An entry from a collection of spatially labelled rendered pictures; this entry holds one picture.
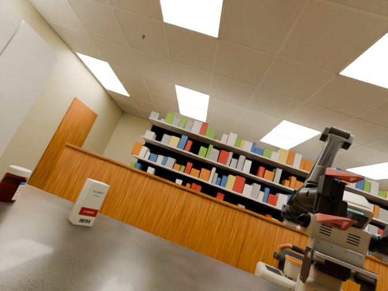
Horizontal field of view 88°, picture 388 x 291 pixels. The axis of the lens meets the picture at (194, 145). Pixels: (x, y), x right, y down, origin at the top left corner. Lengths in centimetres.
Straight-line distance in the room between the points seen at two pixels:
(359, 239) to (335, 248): 13
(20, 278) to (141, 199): 208
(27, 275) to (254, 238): 222
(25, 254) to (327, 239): 123
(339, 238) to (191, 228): 142
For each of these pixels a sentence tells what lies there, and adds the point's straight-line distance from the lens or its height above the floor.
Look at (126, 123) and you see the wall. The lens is 623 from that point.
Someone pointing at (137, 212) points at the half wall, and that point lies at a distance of 238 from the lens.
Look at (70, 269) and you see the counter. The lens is 35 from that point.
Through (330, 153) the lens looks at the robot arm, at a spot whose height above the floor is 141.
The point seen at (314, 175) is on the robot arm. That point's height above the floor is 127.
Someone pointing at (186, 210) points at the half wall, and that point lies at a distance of 230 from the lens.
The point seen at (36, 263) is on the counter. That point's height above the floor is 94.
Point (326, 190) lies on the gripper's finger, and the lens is 62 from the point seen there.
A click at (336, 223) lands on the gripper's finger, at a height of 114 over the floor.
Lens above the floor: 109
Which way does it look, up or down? 13 degrees up
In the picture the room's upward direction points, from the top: 20 degrees clockwise
